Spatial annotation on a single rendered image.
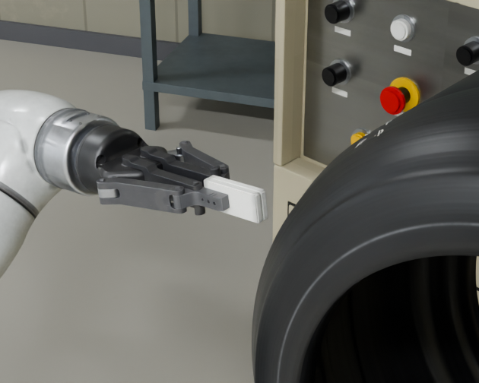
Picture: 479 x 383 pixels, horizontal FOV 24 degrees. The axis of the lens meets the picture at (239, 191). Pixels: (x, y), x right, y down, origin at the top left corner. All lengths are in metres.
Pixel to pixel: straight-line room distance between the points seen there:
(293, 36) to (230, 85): 2.12
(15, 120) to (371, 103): 0.63
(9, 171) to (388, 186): 0.57
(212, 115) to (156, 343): 1.36
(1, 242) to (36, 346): 1.70
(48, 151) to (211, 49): 2.95
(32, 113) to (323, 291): 0.52
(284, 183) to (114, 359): 1.16
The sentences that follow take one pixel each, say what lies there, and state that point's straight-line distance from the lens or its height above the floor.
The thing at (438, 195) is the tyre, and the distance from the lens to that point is 0.74.
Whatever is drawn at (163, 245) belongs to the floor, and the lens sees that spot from 3.27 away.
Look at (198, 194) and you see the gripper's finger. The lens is 1.07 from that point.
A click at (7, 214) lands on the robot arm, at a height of 1.13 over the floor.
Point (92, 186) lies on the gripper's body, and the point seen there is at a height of 1.18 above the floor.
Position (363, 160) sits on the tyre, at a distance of 0.80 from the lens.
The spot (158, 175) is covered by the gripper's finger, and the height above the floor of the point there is 1.22.
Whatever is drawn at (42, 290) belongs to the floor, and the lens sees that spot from 3.12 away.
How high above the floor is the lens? 1.75
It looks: 30 degrees down
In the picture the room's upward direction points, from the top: straight up
